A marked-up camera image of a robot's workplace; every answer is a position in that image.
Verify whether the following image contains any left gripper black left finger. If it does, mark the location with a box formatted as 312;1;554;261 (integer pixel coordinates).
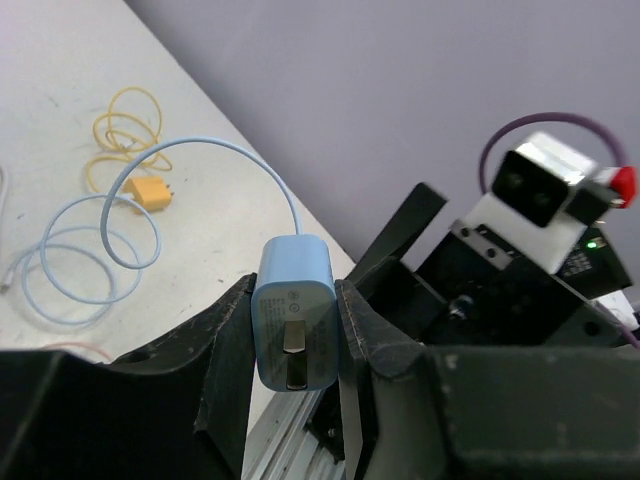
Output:
1;274;256;479

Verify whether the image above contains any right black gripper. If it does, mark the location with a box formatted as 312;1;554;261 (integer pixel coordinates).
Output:
347;182;632;346

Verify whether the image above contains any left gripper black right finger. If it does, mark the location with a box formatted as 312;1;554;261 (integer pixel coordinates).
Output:
336;281;639;479

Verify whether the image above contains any pink charger cable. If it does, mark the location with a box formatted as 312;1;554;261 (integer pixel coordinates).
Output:
41;341;113;364

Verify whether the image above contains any blue charger plug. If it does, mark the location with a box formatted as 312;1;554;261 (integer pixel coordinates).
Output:
251;234;339;392

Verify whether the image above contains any blue charger cable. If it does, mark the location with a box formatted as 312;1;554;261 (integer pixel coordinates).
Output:
1;136;304;327

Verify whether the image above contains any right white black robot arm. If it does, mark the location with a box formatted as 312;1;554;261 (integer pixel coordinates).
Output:
347;183;632;346

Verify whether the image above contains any yellow charger plug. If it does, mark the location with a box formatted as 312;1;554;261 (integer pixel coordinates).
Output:
122;176;173;213

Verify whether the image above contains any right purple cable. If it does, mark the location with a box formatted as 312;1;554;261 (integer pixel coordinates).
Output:
477;111;640;351

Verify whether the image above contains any yellow thin cable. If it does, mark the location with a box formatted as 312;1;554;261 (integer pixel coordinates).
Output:
84;86;173;193

